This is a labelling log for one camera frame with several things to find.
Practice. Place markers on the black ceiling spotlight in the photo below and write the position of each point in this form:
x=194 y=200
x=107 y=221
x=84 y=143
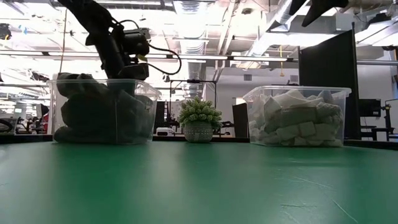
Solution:
x=4 y=31

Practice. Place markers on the black background monitor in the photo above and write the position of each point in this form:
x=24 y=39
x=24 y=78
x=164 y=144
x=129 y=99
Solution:
x=369 y=107

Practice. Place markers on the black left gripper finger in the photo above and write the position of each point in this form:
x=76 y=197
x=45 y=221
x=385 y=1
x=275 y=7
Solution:
x=126 y=87

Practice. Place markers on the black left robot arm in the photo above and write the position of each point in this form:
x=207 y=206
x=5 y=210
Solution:
x=84 y=15

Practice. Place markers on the dark cabinet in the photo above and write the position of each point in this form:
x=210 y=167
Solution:
x=241 y=121

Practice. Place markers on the green artificial potted plant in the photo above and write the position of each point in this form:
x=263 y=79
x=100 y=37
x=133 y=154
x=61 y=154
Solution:
x=199 y=118

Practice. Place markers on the white plain towel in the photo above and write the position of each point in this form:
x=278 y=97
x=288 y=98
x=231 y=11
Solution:
x=295 y=98

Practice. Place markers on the dark gray plain towel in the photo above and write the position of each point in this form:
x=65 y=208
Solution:
x=90 y=118
x=136 y=118

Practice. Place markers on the clear plastic bin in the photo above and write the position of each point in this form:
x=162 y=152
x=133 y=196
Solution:
x=248 y=99
x=149 y=93

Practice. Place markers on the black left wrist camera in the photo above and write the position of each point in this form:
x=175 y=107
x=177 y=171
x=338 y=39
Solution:
x=136 y=42

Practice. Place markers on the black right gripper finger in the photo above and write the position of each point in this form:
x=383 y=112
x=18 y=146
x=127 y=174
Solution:
x=297 y=5
x=323 y=7

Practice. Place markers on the white red-grid towel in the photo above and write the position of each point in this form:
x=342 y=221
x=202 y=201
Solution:
x=304 y=135

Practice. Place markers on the black equipment stand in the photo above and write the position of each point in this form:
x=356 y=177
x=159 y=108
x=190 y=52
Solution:
x=388 y=118

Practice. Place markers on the person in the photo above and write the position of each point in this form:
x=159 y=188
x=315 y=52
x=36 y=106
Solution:
x=45 y=118

